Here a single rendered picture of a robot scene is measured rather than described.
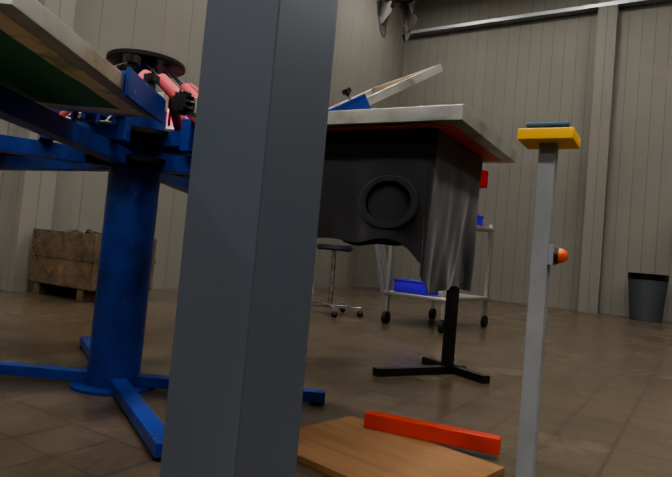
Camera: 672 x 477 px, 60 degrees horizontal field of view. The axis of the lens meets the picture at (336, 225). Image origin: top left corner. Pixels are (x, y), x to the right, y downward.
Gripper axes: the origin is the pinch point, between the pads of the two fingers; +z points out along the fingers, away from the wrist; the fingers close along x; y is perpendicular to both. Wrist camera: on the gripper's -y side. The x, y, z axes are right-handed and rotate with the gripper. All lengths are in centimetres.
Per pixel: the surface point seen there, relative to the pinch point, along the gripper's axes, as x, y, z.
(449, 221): 24, -4, 47
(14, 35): -84, 21, 25
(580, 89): 640, -651, -259
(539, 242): 34, 22, 52
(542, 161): 33, 22, 32
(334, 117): -12.1, -7.3, 22.6
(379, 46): 347, -860, -340
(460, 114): 10.8, 19.2, 23.3
